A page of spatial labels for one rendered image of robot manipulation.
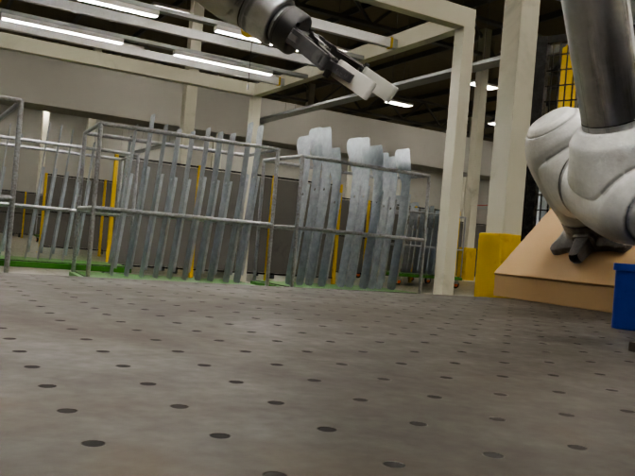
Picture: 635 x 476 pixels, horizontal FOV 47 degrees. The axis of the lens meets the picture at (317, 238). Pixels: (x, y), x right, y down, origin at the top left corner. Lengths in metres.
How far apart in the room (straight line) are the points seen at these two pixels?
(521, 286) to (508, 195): 7.30
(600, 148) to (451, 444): 0.99
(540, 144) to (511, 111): 7.56
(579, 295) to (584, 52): 0.49
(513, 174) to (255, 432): 8.68
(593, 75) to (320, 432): 1.02
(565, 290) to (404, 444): 1.23
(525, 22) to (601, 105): 8.07
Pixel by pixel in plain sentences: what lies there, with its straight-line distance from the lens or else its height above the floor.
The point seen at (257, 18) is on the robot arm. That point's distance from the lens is 1.25.
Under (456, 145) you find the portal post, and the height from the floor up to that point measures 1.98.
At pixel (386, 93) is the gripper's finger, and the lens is 1.27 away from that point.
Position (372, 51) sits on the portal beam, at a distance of 9.78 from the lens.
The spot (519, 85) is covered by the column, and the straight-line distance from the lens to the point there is 9.12.
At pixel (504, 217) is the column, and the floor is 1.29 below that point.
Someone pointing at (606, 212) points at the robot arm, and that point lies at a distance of 1.29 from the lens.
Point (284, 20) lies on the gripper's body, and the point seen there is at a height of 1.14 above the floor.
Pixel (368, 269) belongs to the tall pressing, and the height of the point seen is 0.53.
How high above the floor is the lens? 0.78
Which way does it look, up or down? 1 degrees up
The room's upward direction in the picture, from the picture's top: 5 degrees clockwise
